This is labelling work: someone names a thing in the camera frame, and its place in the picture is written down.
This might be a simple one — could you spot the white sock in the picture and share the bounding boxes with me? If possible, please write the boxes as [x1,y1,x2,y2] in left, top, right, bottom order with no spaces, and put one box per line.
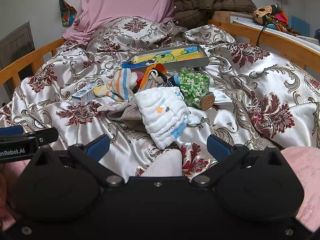
[142,149,182,177]

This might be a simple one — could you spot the striped colourful towel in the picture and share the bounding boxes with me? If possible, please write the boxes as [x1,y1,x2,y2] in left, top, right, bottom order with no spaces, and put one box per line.
[93,68,138,101]

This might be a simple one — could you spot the white quilted baby cloth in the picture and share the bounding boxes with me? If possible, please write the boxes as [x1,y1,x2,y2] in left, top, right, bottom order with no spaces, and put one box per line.
[135,87,200,150]

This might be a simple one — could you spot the beige drawstring pouch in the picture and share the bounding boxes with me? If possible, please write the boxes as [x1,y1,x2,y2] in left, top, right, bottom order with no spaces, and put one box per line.
[139,68,164,91]

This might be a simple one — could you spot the dark striped sock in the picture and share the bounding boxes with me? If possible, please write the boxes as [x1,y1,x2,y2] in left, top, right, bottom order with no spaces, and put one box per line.
[163,75,181,87]

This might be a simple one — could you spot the small blue white carton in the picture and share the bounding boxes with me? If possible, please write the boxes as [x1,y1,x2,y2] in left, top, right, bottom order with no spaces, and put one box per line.
[71,82,98,105]

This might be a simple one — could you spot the floral satin bedspread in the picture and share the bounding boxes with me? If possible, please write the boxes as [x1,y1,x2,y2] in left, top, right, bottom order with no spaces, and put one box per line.
[1,25,319,178]

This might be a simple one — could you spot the jar of green paper stars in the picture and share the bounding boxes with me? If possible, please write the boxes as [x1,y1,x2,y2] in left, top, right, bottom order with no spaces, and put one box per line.
[178,68,215,111]

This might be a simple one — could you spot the pink fleece sleeve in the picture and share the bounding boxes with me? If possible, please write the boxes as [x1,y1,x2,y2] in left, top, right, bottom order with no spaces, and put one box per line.
[281,146,320,232]

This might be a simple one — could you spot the red lidded container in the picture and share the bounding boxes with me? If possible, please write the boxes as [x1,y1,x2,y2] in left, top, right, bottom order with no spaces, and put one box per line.
[133,71,144,93]

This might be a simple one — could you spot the grey tray with painting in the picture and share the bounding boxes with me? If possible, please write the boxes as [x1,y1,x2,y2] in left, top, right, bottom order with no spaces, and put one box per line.
[121,44,208,70]

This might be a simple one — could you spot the floral satin pillow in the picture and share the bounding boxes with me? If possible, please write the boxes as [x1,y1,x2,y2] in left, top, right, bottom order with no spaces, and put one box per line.
[87,16,185,55]

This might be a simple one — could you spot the cardboard box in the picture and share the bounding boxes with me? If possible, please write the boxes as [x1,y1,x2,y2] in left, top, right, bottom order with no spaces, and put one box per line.
[211,11,255,23]

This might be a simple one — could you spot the pink cloth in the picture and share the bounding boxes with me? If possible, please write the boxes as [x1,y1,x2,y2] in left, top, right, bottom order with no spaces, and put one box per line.
[62,0,175,44]

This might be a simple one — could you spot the black cable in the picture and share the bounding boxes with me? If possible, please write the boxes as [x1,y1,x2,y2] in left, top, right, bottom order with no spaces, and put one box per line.
[255,22,273,48]

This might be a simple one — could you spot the wooden bed frame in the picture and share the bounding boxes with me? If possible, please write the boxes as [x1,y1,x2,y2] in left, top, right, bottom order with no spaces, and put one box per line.
[1,20,319,88]

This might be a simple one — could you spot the colourful wall picture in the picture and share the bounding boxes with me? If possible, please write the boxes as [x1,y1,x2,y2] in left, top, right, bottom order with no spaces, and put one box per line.
[59,0,77,28]

